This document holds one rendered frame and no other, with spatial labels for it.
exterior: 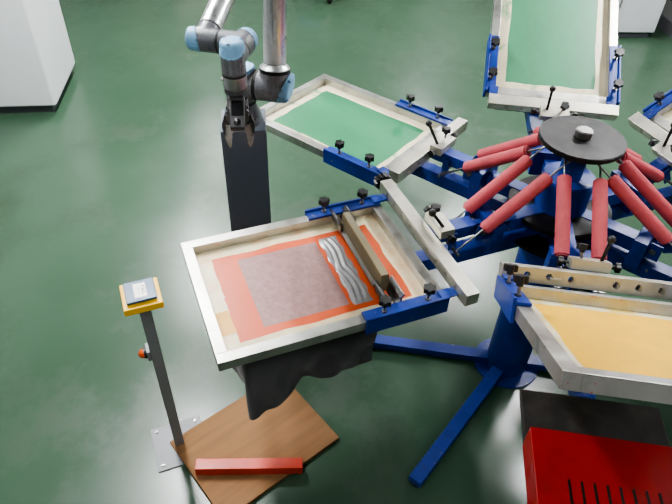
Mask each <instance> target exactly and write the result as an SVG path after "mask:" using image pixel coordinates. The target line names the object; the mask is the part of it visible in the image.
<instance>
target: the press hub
mask: <svg viewBox="0 0 672 504"><path fill-rule="evenodd" d="M538 138H539V140H540V142H541V143H542V145H543V146H544V147H545V148H546V149H548V150H549V151H550V152H552V153H553V154H555V155H557V156H559V157H561V158H562V160H561V161H557V162H552V163H549V164H547V165H546V166H545V167H544V168H543V170H542V174H543V173H547V174H549V175H551V174H552V173H553V172H555V171H556V170H557V169H558V168H560V167H561V166H562V165H563V164H564V159H566V162H567V161H571V162H570V163H568V164H567V165H566V174H567V175H570V176H571V177H572V191H571V221H572V226H573V231H574V235H575V240H576V245H577V243H582V242H579V241H577V240H581V239H588V238H591V236H592V221H589V220H587V219H585V218H582V217H580V216H581V215H582V214H584V212H585V211H586V209H588V210H590V211H592V201H589V200H590V198H591V195H592V188H593V181H594V180H595V179H596V178H595V176H594V175H593V173H592V172H591V171H590V170H588V169H587V168H585V167H586V164H590V165H602V164H609V163H612V162H615V161H617V160H619V159H621V158H622V157H623V156H624V154H625V152H626V149H627V142H626V140H625V138H624V137H623V136H622V135H621V134H620V132H618V131H617V130H616V129H614V128H613V127H611V126H609V125H607V124H605V123H603V122H600V121H598V120H595V119H591V118H587V117H581V116H557V117H553V118H550V119H548V120H546V121H544V122H543V123H542V124H541V125H540V127H539V131H538ZM563 170H564V167H563V168H562V169H561V170H560V171H558V172H557V173H556V174H554V175H553V176H552V177H551V178H552V179H553V181H552V182H553V184H551V185H550V186H549V187H548V188H546V189H545V190H544V191H542V192H541V193H540V194H539V195H537V196H536V197H535V198H534V199H532V200H531V201H530V202H529V203H527V204H526V205H530V204H534V203H536V204H537V206H538V207H539V208H540V209H541V210H543V211H544V213H541V214H537V215H533V216H528V217H524V218H523V219H522V221H521V222H522V223H523V224H524V225H526V226H528V227H529V228H531V229H533V230H535V231H537V232H538V234H536V235H532V236H528V237H524V238H521V239H517V240H516V241H515V244H516V245H517V246H519V249H518V252H517V256H516V259H515V262H514V263H520V264H528V265H537V266H543V265H544V262H545V259H546V256H547V253H548V250H549V245H548V236H550V237H555V213H556V188H557V177H558V176H559V175H562V174H563ZM526 205H525V206H526ZM476 348H482V349H488V351H487V355H488V362H487V363H482V362H475V361H474V364H475V367H476V369H477V370H478V372H479V373H480V374H481V376H483V377H485V375H486V374H487V373H488V371H489V370H490V369H491V367H492V366H493V365H494V366H495V367H496V368H498V369H500V370H502V371H504V373H503V376H502V377H501V379H500V380H499V381H498V383H497V384H496V386H499V387H503V388H508V389H517V388H522V387H525V386H527V385H529V384H530V383H532V382H533V381H534V379H535V378H536V375H537V373H538V370H534V369H527V368H526V366H527V363H528V360H529V358H530V355H533V353H532V350H533V347H532V346H531V344H530V342H529V341H528V339H527V338H526V336H525V335H524V333H523V331H522V330H521V328H520V327H519V325H518V324H517V322H516V321H515V319H514V322H513V324H512V323H509V321H508V319H507V318H506V316H505V314H504V313H503V311H502V309H501V308H500V311H499V315H498V318H497V321H496V324H495V328H494V331H493V334H492V338H489V339H486V340H484V341H482V342H481V343H480V344H479V345H478V346H477V347H476Z"/></svg>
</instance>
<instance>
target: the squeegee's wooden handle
mask: <svg viewBox="0 0 672 504"><path fill-rule="evenodd" d="M342 225H343V231H345V233H346V234H347V236H348V238H349V239H350V241H351V243H352V244H353V246H354V248H355V249H356V251H357V253H358V254H359V256H360V258H361V259H362V261H363V263H364V264H365V266H366V267H367V269H368V271H369V272H370V274H371V276H372V277H373V279H374V280H376V281H378V283H379V284H380V286H381V287H382V289H383V290H387V289H388V281H389V274H388V272H387V270H386V269H385V267H384V266H383V264H382V263H381V261H380V259H379V258H378V256H377V255H376V253H375V252H374V250H373V248H372V247H371V245H370V244H369V242H368V240H367V239H366V237H365V236H364V234H363V233H362V231H361V229H360V228H359V226H358V225H357V223H356V222H355V220H354V218H353V217H352V215H351V214H350V212H345V213H343V214H342Z"/></svg>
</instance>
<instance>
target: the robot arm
mask: <svg viewBox="0 0 672 504"><path fill-rule="evenodd" d="M234 2H235V0H209V2H208V4H207V6H206V8H205V11H204V13H203V15H202V17H201V19H200V22H199V24H198V26H189V27H188V28H187V30H186V33H185V43H186V46H187V48H188V49H189V50H193V51H197V52H207V53H216V54H220V60H221V69H222V77H221V78H220V79H221V81H223V87H224V92H225V94H226V96H227V98H226V110H225V114H224V118H223V120H222V129H223V132H224V136H225V139H226V142H227V144H228V146H229V147H230V148H232V134H233V133H234V131H244V132H245V133H246V134H247V139H248V145H249V147H251V146H252V144H253V140H254V131H255V127H256V126H258V125H259V124H260V123H261V122H262V113H261V111H260V108H259V106H258V104H257V100H259V101H267V102H275V103H287V102H288V101H289V100H290V98H291V96H292V93H293V89H294V84H295V75H294V74H293V73H290V66H289V65H288V64H287V63H286V49H287V0H263V63H262V64H261V65H260V67H259V69H255V66H254V64H253V63H251V62H247V59H248V58H249V56H250V55H251V54H252V53H253V52H254V51H255V48H256V46H257V44H258V37H257V34H256V33H255V31H254V30H252V29H251V28H248V27H242V28H240V29H238V30H237V31H232V30H223V28H224V25H225V23H226V21H227V18H228V16H229V14H230V11H231V9H232V7H233V4H234Z"/></svg>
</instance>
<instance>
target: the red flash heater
mask: <svg viewBox="0 0 672 504"><path fill-rule="evenodd" d="M522 448H523V459H524V471H525V483H526V495H527V504H672V447H668V446H661V445H654V444H647V443H641V442H634V441H627V440H620V439H613V438H606V437H599V436H592V435H585V434H578V433H571V432H564V431H557V430H550V429H543V428H536V427H530V429H529V431H528V433H527V435H526V438H525V440H524V442H523V445H522Z"/></svg>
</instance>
